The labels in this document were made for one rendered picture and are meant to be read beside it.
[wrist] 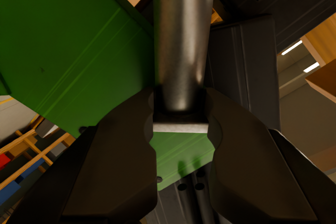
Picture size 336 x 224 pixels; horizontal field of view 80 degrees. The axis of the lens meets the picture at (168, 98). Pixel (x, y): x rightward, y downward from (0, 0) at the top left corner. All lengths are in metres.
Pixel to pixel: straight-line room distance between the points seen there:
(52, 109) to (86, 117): 0.03
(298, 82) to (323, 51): 6.71
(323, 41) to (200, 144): 0.86
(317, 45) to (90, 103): 0.91
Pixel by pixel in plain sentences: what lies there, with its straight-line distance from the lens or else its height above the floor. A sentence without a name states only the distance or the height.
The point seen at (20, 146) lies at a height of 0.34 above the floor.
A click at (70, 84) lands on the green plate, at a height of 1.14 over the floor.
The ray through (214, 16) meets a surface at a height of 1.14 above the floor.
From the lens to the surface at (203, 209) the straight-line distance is 0.22.
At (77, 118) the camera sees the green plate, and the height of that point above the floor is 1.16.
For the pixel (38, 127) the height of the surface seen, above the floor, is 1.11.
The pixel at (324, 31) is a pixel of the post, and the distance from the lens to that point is 0.99.
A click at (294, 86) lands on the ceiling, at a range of 7.72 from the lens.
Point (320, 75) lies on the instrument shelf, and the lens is 0.74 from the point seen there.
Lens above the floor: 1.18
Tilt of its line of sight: 8 degrees up
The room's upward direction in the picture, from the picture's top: 138 degrees clockwise
